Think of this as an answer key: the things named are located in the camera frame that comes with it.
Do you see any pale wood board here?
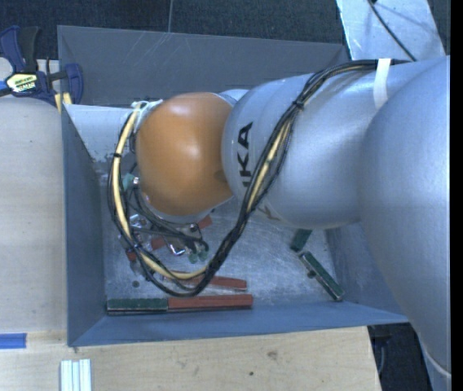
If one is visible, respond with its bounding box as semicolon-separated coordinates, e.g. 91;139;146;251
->
0;95;69;336

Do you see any dark green flat block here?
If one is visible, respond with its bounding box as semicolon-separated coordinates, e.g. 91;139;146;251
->
299;251;346;302
289;228;314;253
106;297;170;314

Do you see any grey metal bin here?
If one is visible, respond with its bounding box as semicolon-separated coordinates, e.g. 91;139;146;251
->
56;24;410;348

